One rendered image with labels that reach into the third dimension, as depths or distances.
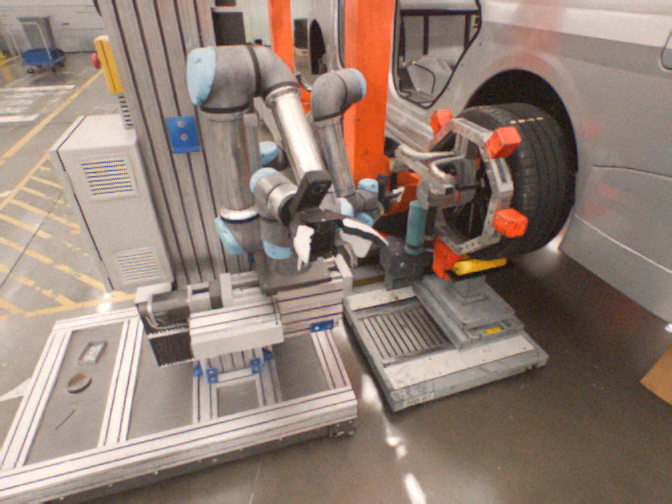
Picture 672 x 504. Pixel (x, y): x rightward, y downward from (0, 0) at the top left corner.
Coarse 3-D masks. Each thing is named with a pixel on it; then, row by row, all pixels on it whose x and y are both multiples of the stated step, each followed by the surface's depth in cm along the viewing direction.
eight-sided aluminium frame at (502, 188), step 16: (448, 128) 165; (464, 128) 156; (480, 128) 153; (432, 144) 180; (480, 144) 148; (432, 160) 190; (496, 160) 148; (496, 176) 144; (496, 192) 144; (512, 192) 144; (496, 208) 146; (448, 240) 181; (464, 240) 179; (480, 240) 158; (496, 240) 156
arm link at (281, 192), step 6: (282, 186) 77; (288, 186) 77; (294, 186) 78; (276, 192) 76; (282, 192) 75; (288, 192) 75; (294, 192) 75; (270, 198) 77; (276, 198) 75; (282, 198) 75; (270, 204) 77; (276, 204) 75; (270, 210) 78; (276, 210) 75; (276, 216) 76
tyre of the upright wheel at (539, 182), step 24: (480, 120) 158; (504, 120) 147; (528, 120) 148; (552, 120) 150; (528, 144) 142; (552, 144) 145; (528, 168) 141; (552, 168) 143; (528, 192) 142; (552, 192) 145; (528, 216) 146; (552, 216) 150; (504, 240) 157; (528, 240) 155
